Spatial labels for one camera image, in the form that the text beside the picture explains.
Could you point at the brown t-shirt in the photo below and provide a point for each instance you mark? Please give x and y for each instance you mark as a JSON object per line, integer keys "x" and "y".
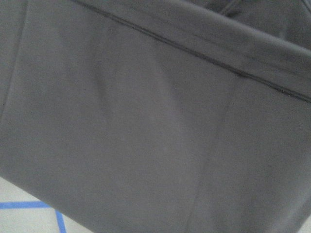
{"x": 160, "y": 116}

